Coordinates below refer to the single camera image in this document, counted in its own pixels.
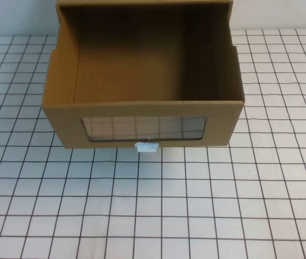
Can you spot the white grid tablecloth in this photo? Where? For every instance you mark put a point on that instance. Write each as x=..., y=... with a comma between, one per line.
x=153, y=205

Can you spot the brown cardboard drawer with window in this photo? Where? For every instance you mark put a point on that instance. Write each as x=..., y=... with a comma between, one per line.
x=61, y=124

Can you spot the brown cardboard shoe box shell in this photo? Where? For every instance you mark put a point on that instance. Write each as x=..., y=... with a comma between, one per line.
x=142, y=1

